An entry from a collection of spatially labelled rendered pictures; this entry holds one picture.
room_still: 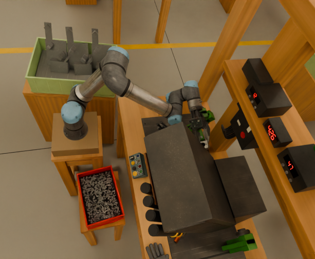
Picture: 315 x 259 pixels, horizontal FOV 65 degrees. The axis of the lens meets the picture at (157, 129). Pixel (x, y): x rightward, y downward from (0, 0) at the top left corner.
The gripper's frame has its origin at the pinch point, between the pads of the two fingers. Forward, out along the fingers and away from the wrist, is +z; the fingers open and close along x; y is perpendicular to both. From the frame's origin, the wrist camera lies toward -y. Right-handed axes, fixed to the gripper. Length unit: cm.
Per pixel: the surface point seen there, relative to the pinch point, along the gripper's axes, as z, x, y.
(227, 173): 17.4, 9.5, 1.6
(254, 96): -15.5, 31.4, 15.0
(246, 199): 30.8, 16.2, 2.2
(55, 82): -63, -96, 10
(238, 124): -6.0, 20.8, 5.3
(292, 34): -34, 51, 23
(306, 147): 10, 46, 20
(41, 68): -81, -113, 6
